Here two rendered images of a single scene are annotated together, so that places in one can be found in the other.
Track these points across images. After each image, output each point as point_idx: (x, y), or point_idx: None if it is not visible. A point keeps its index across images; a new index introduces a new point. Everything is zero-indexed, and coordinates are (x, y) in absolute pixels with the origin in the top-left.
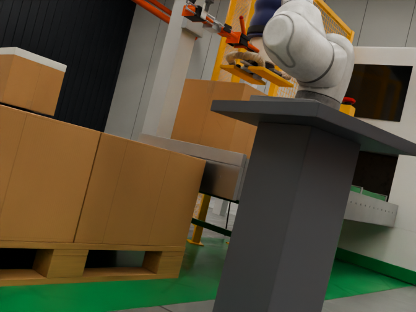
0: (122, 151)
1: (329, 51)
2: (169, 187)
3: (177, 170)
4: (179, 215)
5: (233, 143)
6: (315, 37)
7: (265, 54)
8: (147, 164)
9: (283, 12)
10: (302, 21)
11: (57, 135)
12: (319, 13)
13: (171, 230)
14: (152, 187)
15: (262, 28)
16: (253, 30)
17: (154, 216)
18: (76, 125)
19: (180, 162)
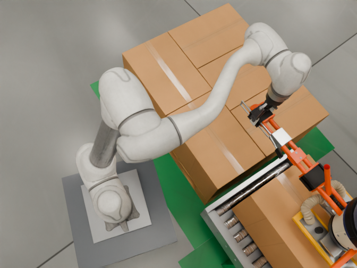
0: None
1: (85, 185)
2: (197, 170)
3: (200, 170)
4: (203, 187)
5: (237, 209)
6: (77, 169)
7: (336, 225)
8: (185, 149)
9: (84, 145)
10: (76, 156)
11: (152, 100)
12: (83, 167)
13: (200, 186)
14: (188, 159)
15: (350, 205)
16: (356, 197)
17: (190, 170)
18: (158, 103)
19: (201, 169)
